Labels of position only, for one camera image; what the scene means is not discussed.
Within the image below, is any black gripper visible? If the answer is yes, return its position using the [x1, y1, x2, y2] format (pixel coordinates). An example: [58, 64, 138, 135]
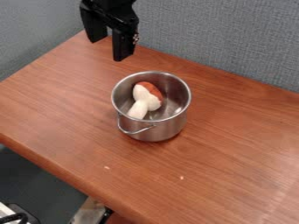
[79, 0, 139, 61]

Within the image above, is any white toy mushroom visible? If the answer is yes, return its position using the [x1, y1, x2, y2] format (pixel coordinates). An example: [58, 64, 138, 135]
[127, 81, 165, 119]

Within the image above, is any stainless steel pot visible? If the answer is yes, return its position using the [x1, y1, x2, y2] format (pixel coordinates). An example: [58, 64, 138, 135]
[111, 71, 193, 142]

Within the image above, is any white and black floor object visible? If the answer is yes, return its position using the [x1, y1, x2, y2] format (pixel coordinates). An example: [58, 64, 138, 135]
[0, 202, 42, 224]

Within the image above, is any table leg bracket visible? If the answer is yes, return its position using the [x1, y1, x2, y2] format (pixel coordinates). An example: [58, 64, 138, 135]
[70, 197, 114, 224]

